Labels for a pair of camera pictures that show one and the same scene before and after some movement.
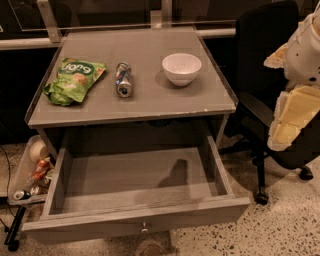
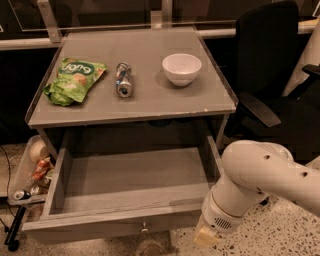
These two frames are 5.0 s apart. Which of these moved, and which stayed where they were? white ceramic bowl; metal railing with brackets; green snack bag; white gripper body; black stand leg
Moved: white gripper body
Stayed: green snack bag; white ceramic bowl; black stand leg; metal railing with brackets
